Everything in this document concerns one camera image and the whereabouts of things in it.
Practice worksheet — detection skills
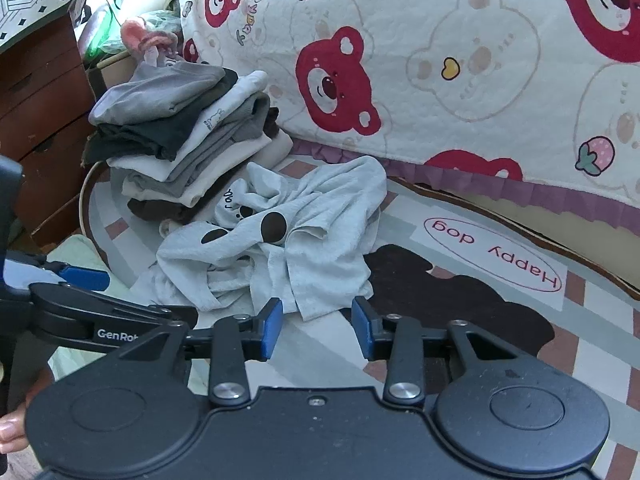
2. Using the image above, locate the light grey printed t-shirt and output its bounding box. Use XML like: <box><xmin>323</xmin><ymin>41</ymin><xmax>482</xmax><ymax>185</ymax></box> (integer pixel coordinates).
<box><xmin>132</xmin><ymin>156</ymin><xmax>387</xmax><ymax>321</ymax></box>

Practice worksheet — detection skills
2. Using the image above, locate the stack of folded clothes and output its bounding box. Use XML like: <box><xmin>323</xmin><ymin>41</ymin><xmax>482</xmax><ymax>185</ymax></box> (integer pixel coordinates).
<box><xmin>82</xmin><ymin>58</ymin><xmax>279</xmax><ymax>223</ymax></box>

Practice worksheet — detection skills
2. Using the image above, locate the left hand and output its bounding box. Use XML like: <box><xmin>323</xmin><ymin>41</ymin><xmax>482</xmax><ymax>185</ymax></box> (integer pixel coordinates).
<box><xmin>0</xmin><ymin>365</ymin><xmax>54</xmax><ymax>455</ymax></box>

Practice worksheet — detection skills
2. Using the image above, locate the light green quilted blanket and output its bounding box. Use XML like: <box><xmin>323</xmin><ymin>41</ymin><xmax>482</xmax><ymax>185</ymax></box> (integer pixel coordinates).
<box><xmin>44</xmin><ymin>235</ymin><xmax>137</xmax><ymax>384</ymax></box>

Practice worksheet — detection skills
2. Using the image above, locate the checked happy dog rug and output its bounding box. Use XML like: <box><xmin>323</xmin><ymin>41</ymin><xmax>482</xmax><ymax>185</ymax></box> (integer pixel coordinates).
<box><xmin>80</xmin><ymin>165</ymin><xmax>639</xmax><ymax>479</ymax></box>

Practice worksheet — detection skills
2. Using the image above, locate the brown wooden drawer cabinet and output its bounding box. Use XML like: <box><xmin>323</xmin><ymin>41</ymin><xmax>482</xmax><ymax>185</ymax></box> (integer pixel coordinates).
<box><xmin>1</xmin><ymin>11</ymin><xmax>94</xmax><ymax>247</ymax></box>

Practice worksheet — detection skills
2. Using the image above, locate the pink plush toy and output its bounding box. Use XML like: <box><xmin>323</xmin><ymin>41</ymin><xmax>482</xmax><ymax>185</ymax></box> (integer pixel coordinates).
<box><xmin>120</xmin><ymin>21</ymin><xmax>178</xmax><ymax>66</ymax></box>

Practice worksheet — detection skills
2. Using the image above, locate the red bear print bedsheet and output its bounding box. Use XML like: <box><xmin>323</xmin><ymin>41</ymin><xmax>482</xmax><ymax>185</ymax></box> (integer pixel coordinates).
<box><xmin>179</xmin><ymin>0</ymin><xmax>639</xmax><ymax>206</ymax></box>

